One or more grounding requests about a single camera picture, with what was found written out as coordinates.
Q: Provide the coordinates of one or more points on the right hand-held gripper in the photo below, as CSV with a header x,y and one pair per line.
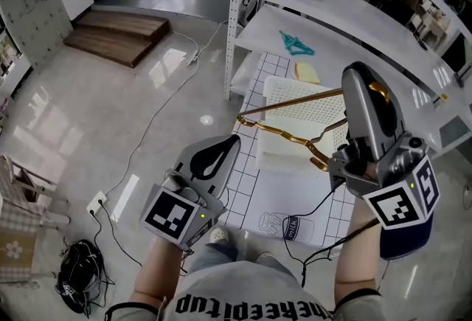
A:
x,y
398,197

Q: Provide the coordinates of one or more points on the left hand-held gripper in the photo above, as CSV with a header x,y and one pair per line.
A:
x,y
173,212

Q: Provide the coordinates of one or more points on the white plastic laundry basket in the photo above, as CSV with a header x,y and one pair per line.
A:
x,y
306,109

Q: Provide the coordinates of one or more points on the gold metal clothes hanger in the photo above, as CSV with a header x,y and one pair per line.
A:
x,y
269,128

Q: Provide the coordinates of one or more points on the person's left forearm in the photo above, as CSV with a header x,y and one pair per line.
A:
x,y
158,271

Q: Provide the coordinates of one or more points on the person's right forearm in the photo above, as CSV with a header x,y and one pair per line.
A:
x,y
357,253

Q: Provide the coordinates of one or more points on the person's left white shoe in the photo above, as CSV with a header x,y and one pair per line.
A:
x,y
219,234

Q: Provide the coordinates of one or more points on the white grid-pattern mat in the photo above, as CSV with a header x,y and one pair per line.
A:
x,y
273,197

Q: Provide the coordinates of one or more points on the beige wooden furniture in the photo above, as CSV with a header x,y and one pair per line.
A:
x,y
429,22

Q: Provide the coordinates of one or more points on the white metal shelf rack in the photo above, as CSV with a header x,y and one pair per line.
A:
x,y
332,13

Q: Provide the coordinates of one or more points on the person's grey printed t-shirt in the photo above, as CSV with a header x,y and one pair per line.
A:
x,y
239,293

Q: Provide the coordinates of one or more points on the navy blue stool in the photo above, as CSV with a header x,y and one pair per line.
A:
x,y
405,238

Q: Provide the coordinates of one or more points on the dark wooden step platform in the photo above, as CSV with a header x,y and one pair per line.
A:
x,y
114,39

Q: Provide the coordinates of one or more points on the chair with checked fabric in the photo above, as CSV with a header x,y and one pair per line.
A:
x,y
18,201

